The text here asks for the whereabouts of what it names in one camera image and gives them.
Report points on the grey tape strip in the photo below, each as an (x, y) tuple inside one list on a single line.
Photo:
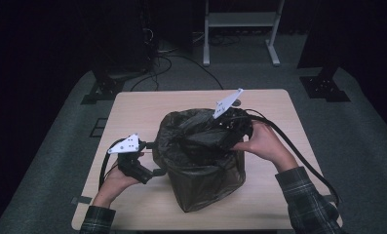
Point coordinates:
[(82, 200)]

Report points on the dark equipment cabinet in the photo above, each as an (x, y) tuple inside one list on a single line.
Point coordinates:
[(129, 35)]

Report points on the black plastic bag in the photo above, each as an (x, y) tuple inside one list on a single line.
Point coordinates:
[(207, 182)]

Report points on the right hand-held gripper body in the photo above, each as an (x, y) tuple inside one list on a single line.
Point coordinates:
[(236, 125)]

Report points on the white metal stand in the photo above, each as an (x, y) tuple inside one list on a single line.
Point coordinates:
[(241, 19)]

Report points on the black stand base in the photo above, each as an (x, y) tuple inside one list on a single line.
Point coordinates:
[(105, 87), (324, 87)]

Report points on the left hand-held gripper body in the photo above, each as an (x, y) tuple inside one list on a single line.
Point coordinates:
[(132, 165)]

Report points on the person's left hand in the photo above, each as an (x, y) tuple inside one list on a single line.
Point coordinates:
[(113, 188)]

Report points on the person's right hand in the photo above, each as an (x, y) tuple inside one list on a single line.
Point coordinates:
[(265, 143)]

